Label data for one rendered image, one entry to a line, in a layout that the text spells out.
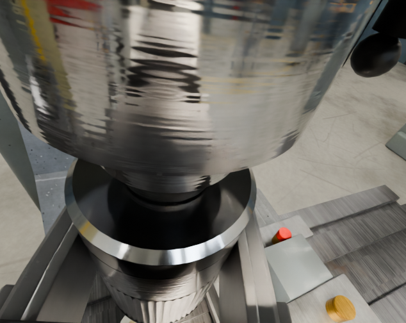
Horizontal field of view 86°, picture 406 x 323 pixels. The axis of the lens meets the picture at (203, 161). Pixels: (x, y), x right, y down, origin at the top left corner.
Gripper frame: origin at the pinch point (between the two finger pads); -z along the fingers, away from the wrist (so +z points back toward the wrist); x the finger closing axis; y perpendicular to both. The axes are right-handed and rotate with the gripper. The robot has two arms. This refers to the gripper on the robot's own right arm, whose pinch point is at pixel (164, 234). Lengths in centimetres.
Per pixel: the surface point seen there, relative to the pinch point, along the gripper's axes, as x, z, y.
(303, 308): -15.2, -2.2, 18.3
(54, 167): 23.0, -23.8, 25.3
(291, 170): -97, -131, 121
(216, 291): -6.5, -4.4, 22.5
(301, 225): -18.2, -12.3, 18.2
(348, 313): -19.0, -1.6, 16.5
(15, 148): 31.7, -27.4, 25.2
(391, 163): -213, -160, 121
